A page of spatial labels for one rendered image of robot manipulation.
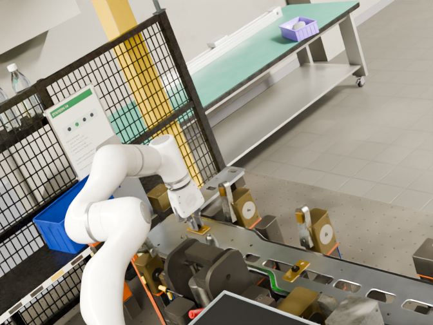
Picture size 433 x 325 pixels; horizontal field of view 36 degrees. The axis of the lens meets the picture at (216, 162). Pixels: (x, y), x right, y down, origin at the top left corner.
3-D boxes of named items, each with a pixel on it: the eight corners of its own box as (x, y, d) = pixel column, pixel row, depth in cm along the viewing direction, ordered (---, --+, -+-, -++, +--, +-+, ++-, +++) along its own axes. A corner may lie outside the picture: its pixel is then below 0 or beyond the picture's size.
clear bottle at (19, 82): (47, 110, 246) (22, 60, 238) (33, 118, 243) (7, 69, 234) (38, 109, 251) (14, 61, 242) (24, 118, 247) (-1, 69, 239)
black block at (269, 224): (308, 282, 226) (283, 211, 214) (290, 300, 221) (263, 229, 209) (296, 278, 230) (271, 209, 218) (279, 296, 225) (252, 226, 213)
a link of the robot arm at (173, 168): (157, 185, 209) (183, 180, 206) (141, 149, 204) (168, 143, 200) (165, 171, 216) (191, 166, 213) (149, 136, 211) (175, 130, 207)
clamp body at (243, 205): (287, 265, 239) (257, 184, 224) (266, 285, 232) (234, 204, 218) (274, 261, 243) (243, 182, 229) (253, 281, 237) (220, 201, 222)
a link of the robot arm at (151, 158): (95, 184, 187) (144, 179, 216) (145, 173, 182) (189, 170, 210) (89, 153, 188) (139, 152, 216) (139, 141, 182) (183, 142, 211)
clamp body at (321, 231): (364, 295, 211) (335, 205, 196) (343, 319, 205) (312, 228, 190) (346, 289, 216) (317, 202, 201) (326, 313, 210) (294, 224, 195)
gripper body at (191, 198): (174, 191, 206) (186, 220, 211) (196, 173, 212) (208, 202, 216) (159, 188, 212) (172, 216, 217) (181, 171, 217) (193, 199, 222)
